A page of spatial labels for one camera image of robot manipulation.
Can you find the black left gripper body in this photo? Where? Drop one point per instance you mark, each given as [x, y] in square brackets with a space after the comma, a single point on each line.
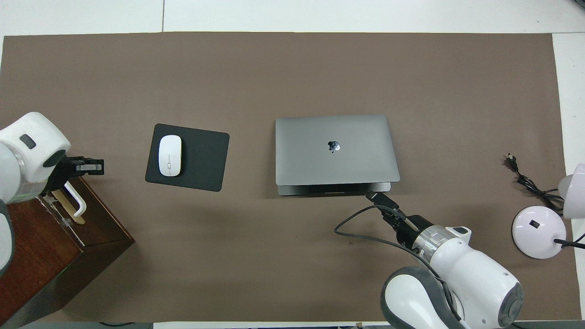
[61, 171]

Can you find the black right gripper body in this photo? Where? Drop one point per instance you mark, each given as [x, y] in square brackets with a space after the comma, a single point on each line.
[406, 226]

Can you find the grey laptop computer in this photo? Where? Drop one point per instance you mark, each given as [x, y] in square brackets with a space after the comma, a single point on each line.
[320, 155]

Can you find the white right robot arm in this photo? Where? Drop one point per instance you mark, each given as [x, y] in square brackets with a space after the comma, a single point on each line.
[466, 278]

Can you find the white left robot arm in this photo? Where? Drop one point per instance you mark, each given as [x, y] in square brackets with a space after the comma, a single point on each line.
[27, 151]

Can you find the white computer mouse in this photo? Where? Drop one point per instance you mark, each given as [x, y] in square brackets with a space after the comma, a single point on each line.
[170, 155]

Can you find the brown wooden box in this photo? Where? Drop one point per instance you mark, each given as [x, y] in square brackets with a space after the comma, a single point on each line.
[41, 256]

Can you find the black mouse pad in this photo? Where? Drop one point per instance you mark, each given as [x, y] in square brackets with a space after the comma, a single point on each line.
[203, 160]

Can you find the white desk lamp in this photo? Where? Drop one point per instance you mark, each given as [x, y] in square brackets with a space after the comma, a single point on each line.
[537, 233]

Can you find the brown paper table mat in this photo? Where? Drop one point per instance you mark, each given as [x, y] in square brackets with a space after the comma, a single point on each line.
[292, 82]

